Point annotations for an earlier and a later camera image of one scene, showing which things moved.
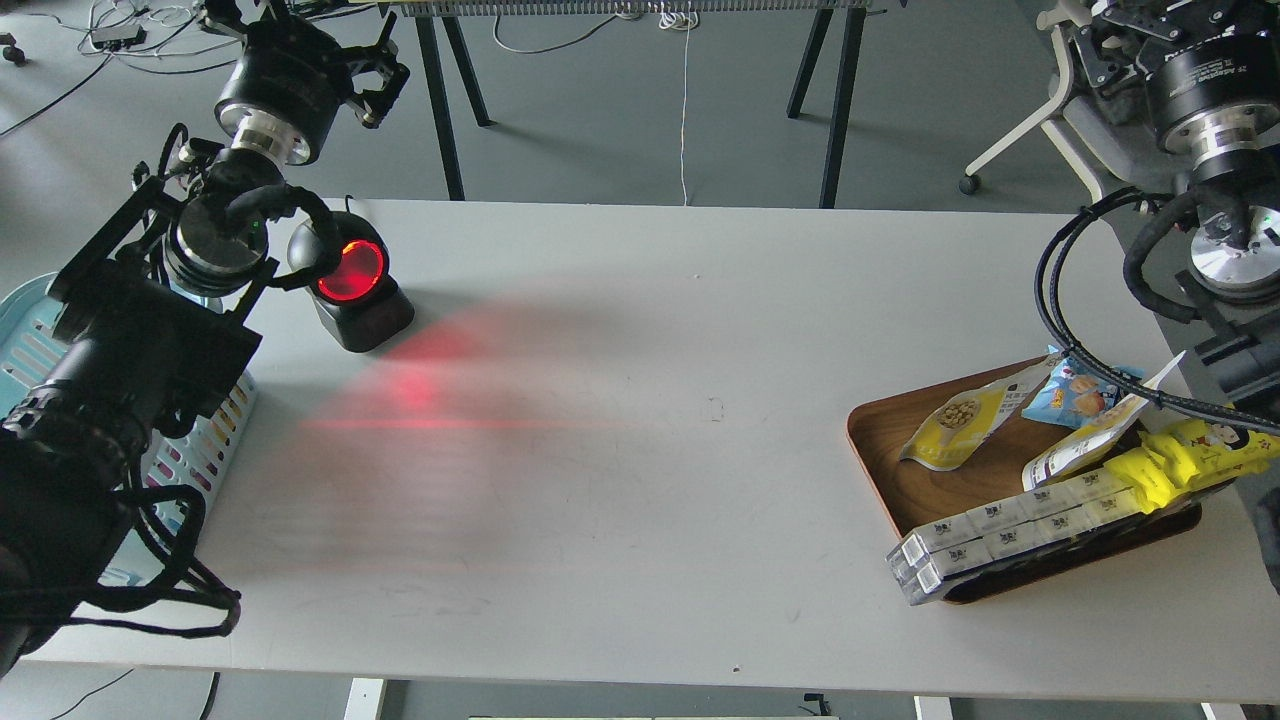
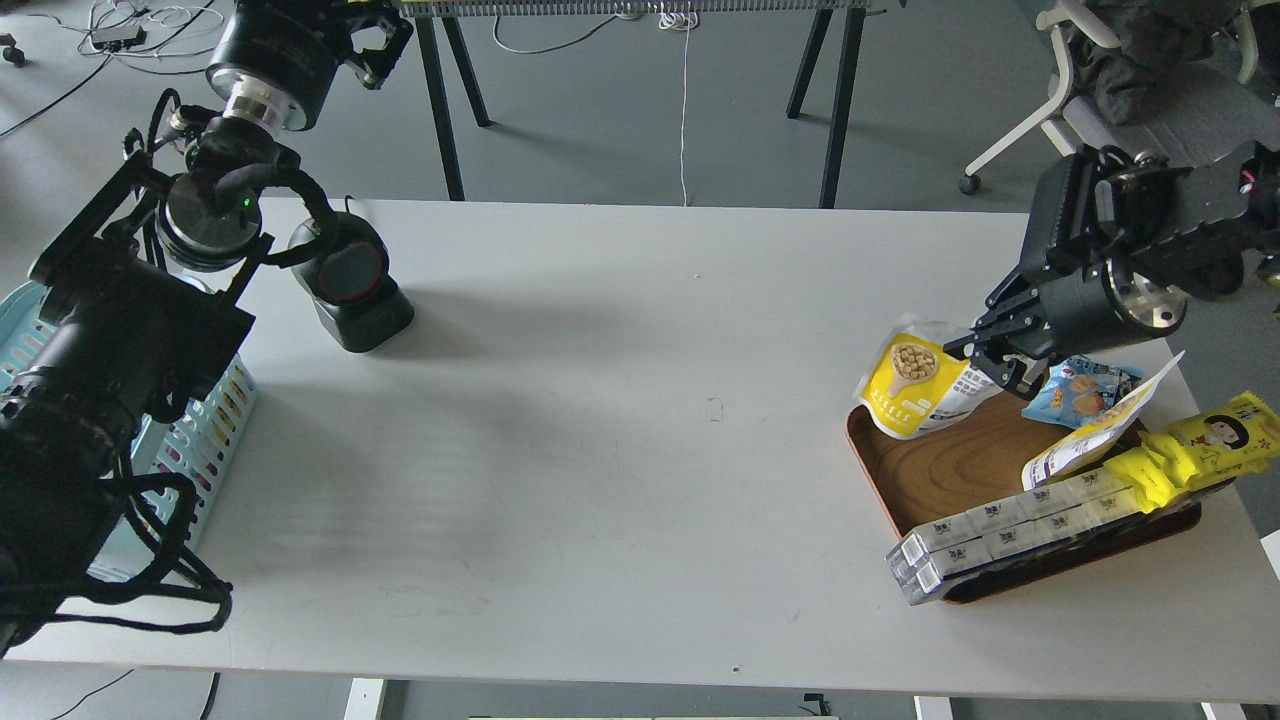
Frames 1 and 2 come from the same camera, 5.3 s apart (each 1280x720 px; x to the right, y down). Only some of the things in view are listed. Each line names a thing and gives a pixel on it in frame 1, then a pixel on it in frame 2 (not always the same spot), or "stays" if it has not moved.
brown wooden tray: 909,495 stays
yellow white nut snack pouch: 957,425 -> 913,386
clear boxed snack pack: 927,555 stays
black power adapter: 118,38 stays
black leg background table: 822,10 stays
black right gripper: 1209,69 -> 1073,291
